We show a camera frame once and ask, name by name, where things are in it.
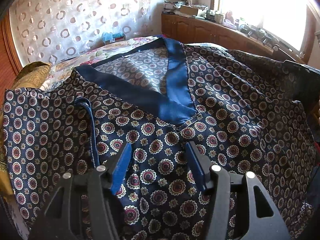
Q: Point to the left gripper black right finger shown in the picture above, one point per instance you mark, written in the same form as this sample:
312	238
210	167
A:
257	215

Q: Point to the white circle-patterned curtain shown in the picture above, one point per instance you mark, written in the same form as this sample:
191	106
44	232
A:
55	30

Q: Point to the cardboard box on cabinet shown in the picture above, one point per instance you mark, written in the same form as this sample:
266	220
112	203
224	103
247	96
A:
192	10

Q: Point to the wooden cabinet under window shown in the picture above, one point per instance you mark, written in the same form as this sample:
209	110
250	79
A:
191	30

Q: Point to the brown wooden wardrobe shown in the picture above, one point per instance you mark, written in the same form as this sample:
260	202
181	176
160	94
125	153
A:
10	64

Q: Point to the teal tissue box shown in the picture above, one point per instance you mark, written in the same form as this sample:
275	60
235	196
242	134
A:
112	37

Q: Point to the pink figurine on cabinet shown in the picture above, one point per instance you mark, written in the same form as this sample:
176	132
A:
229	21

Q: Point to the gold brown pillow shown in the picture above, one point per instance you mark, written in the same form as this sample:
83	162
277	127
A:
32	75

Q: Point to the navy patterned silk garment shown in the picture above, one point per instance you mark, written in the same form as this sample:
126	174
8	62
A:
243	111

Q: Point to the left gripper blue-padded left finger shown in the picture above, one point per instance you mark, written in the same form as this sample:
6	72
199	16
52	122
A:
60	218

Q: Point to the window with wooden frame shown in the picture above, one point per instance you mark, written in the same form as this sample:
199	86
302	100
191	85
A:
290	21

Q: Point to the floral pink quilt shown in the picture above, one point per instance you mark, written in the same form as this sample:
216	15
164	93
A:
61	71

